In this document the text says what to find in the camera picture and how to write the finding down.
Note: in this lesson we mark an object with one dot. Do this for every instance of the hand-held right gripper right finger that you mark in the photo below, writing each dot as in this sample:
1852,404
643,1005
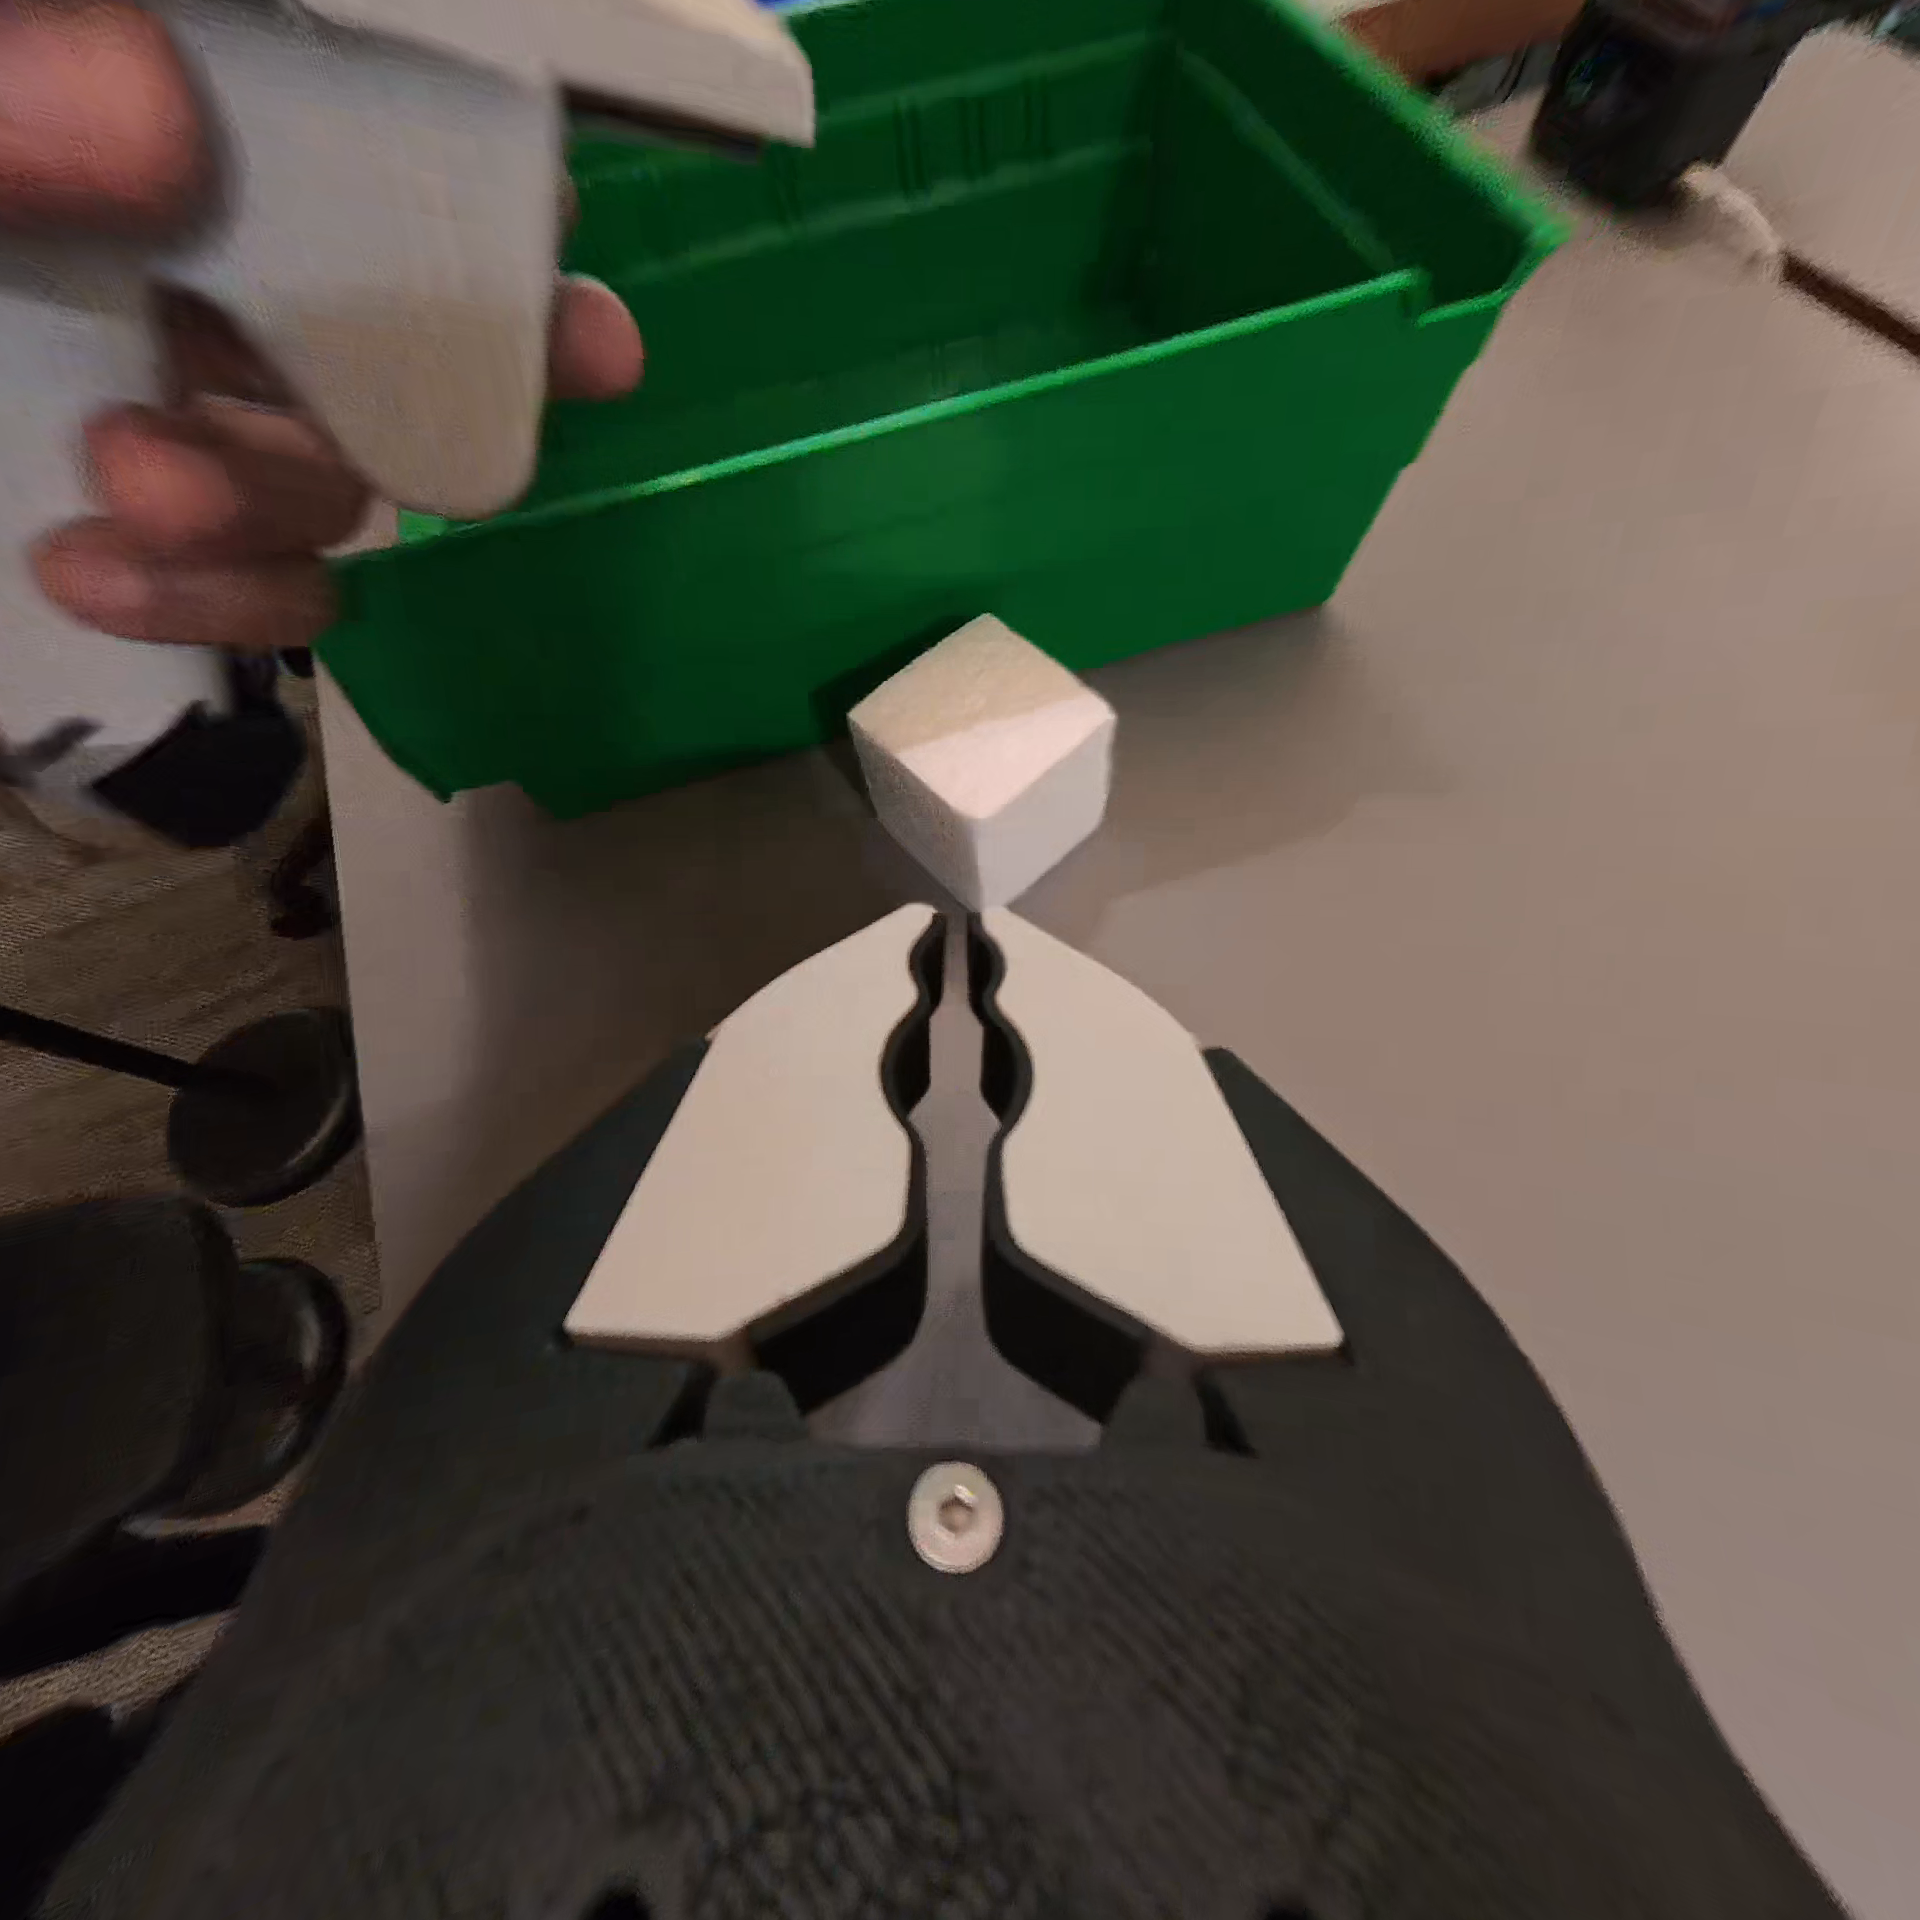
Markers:
1155,1202

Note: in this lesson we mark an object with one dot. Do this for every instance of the green plastic bin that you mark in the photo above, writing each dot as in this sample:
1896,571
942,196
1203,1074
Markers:
902,525

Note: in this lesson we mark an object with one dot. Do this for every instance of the black charging dock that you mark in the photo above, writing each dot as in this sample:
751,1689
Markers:
1635,107

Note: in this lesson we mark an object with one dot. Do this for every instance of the black floor stand base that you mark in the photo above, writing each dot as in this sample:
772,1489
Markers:
263,1110

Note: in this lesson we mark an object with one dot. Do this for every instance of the person's trouser leg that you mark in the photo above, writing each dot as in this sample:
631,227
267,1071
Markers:
107,1381

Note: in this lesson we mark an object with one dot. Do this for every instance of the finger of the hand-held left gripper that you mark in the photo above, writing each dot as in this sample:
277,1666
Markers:
676,54

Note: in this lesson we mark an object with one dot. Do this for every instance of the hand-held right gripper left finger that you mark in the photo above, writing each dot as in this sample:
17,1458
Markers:
751,1186

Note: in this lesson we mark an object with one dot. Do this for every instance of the black shoe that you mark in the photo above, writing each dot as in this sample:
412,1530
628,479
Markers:
294,1365

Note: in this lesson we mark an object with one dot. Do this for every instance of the person's left hand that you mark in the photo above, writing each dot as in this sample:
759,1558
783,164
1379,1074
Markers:
196,525

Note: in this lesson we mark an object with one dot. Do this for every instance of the white foam cube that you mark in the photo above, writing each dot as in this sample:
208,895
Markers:
975,751

